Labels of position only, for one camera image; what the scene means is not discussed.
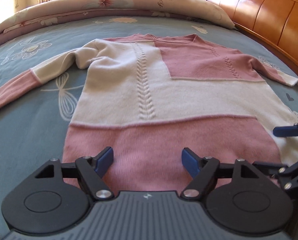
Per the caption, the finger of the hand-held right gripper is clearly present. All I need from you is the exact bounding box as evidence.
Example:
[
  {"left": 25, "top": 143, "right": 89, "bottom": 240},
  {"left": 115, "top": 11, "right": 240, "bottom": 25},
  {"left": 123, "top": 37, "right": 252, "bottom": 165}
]
[
  {"left": 253, "top": 161, "right": 293, "bottom": 192},
  {"left": 273, "top": 117, "right": 298, "bottom": 140}
]

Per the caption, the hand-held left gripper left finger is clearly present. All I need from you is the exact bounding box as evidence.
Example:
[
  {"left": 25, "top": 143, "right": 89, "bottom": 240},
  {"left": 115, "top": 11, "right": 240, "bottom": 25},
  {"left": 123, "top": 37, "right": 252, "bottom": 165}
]
[{"left": 35, "top": 146, "right": 114, "bottom": 200}]

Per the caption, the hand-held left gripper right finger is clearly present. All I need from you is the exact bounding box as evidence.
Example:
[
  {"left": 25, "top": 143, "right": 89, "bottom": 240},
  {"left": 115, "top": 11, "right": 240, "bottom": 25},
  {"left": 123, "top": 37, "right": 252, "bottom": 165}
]
[{"left": 181, "top": 148, "right": 261, "bottom": 201}]

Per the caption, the pink and cream knit sweater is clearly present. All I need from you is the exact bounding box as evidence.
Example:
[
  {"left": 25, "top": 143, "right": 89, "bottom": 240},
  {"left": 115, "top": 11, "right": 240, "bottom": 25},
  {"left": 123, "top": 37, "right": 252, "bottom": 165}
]
[{"left": 0, "top": 34, "right": 298, "bottom": 194}]

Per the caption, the blue floral bed sheet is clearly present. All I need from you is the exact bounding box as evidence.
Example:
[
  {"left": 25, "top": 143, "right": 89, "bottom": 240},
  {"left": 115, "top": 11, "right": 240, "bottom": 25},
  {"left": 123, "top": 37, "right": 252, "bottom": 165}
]
[{"left": 0, "top": 15, "right": 298, "bottom": 233}]

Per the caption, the wooden headboard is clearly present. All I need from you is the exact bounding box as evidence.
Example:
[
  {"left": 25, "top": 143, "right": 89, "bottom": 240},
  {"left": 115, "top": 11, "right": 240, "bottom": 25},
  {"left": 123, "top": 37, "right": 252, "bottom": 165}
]
[{"left": 202, "top": 0, "right": 298, "bottom": 77}]

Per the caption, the folded pink floral quilt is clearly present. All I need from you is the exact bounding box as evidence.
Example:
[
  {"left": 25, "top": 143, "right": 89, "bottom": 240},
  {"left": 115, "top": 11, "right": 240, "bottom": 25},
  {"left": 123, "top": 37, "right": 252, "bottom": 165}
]
[{"left": 0, "top": 0, "right": 236, "bottom": 48}]

